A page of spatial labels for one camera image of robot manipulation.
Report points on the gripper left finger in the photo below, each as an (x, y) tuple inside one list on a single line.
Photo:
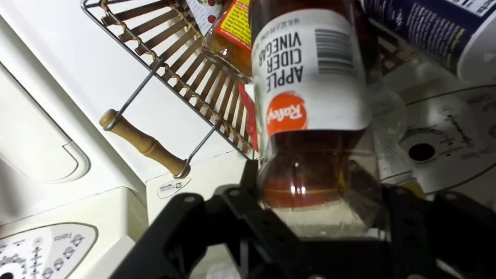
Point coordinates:
[(182, 232)]

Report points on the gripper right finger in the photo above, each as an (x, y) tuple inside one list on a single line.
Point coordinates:
[(438, 232)]

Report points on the brown vinegar bottle white label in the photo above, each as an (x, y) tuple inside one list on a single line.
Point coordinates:
[(310, 77)]

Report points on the amber bottle with yellow label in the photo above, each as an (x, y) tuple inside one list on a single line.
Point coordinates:
[(228, 42)]

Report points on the silver round disc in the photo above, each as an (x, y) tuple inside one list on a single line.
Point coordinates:
[(453, 131)]

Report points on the white washing machine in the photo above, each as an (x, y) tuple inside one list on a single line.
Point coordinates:
[(58, 116)]

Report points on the blue and white canister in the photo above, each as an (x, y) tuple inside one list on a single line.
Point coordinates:
[(430, 27)]

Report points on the white packet with red dots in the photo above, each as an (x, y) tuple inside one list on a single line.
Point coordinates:
[(201, 13)]

